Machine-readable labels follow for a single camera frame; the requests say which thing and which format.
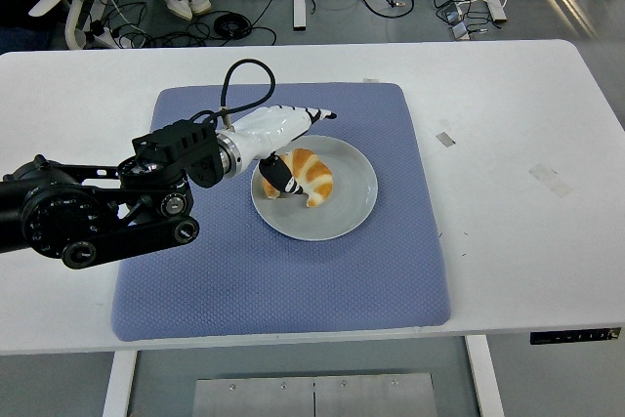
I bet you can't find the pale grey round plate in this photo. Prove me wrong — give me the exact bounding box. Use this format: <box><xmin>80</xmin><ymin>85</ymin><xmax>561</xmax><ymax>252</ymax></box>
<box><xmin>250</xmin><ymin>135</ymin><xmax>380</xmax><ymax>242</ymax></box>

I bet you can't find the white table leg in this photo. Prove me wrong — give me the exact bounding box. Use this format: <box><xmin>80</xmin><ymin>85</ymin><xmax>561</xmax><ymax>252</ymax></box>
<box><xmin>464</xmin><ymin>334</ymin><xmax>506</xmax><ymax>417</ymax></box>
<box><xmin>101</xmin><ymin>349</ymin><xmax>139</xmax><ymax>417</ymax></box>

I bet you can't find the blue quilted mat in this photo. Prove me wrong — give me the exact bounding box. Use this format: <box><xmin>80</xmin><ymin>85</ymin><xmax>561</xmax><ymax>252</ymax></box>
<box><xmin>110</xmin><ymin>83</ymin><xmax>451</xmax><ymax>343</ymax></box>

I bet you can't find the orange striped croissant bread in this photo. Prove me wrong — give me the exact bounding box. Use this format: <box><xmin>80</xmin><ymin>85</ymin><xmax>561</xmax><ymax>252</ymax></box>
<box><xmin>262</xmin><ymin>147</ymin><xmax>335</xmax><ymax>209</ymax></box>

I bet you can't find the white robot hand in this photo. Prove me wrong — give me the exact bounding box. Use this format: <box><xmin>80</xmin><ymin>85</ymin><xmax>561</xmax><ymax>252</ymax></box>
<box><xmin>232</xmin><ymin>104</ymin><xmax>339</xmax><ymax>200</ymax></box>

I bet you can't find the large clear tape strip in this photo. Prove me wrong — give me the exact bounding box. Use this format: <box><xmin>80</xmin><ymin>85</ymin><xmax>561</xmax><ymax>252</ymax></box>
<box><xmin>528</xmin><ymin>163</ymin><xmax>573</xmax><ymax>199</ymax></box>

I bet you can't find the black table control panel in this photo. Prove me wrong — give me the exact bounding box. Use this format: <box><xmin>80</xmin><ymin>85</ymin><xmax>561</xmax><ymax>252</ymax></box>
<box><xmin>530</xmin><ymin>327</ymin><xmax>622</xmax><ymax>346</ymax></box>

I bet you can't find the large black cable coil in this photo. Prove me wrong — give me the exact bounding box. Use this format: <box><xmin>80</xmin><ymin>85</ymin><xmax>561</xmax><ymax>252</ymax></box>
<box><xmin>213</xmin><ymin>10</ymin><xmax>278</xmax><ymax>48</ymax></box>

